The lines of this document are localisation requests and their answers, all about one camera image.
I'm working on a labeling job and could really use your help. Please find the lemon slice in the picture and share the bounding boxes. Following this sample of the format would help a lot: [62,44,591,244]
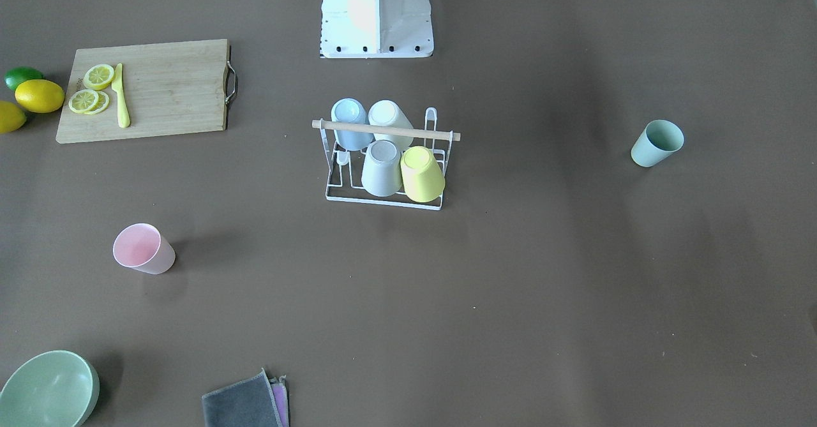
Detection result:
[82,64,115,91]
[84,91,110,115]
[67,89,100,114]

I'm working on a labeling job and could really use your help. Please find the cream white cup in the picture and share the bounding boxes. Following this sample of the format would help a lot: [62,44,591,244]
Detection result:
[368,100,414,153]

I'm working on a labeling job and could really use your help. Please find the yellow plastic knife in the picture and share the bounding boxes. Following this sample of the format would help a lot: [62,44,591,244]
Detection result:
[111,63,131,128]

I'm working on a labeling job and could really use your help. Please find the green lime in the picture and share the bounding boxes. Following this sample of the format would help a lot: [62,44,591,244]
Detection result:
[4,66,44,91]

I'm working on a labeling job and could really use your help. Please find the purple cloth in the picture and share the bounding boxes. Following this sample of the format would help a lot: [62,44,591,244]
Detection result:
[269,377,290,427]

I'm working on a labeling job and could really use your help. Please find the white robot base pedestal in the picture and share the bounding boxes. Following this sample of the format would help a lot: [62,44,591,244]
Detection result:
[319,0,435,59]

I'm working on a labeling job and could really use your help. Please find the grey cup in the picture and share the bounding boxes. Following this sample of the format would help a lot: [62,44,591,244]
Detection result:
[361,140,403,197]

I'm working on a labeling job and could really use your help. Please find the pink cup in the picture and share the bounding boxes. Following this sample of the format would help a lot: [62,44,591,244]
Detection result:
[112,223,176,275]

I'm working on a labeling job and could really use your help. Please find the bamboo cutting board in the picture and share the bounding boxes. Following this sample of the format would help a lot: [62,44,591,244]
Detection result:
[56,38,231,144]

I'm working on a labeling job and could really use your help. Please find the mint green cup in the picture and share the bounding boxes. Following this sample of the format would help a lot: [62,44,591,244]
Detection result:
[631,119,685,167]

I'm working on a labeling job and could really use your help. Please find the white wire cup holder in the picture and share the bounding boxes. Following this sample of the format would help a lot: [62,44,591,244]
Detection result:
[311,107,461,211]

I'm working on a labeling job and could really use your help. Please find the yellow lemon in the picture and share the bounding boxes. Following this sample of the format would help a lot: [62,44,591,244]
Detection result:
[15,80,65,114]
[0,100,27,134]

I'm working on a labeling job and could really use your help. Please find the green bowl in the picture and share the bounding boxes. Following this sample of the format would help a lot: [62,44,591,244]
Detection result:
[1,350,100,426]

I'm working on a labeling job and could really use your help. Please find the grey cloth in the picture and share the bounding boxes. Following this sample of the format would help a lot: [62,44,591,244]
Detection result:
[202,371,280,426]

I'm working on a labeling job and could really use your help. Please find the light blue cup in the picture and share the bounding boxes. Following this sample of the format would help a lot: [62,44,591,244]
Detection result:
[331,98,375,152]

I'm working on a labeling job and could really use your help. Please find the yellow cup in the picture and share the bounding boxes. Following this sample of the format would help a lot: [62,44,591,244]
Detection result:
[400,146,446,203]

